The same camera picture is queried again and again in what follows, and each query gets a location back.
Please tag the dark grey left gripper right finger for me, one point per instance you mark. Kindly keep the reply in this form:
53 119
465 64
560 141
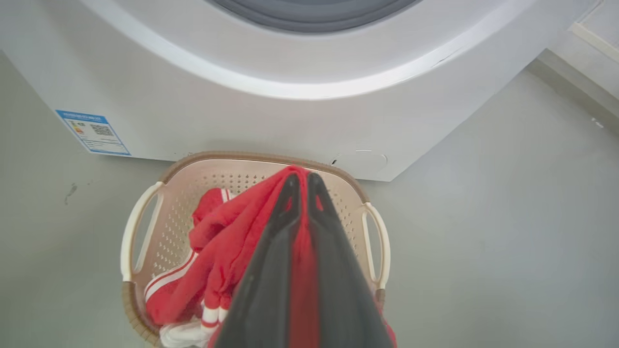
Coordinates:
346 290

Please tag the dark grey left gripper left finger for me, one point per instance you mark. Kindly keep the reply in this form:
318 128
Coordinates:
266 290

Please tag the red garment with white stripes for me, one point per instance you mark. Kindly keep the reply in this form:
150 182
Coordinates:
227 241

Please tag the beige perforated laundry basket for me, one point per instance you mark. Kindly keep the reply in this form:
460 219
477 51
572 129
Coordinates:
167 232

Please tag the white washing machine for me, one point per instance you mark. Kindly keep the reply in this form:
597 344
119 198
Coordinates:
271 106

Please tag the blue energy label sticker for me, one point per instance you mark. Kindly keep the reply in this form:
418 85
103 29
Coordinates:
93 132

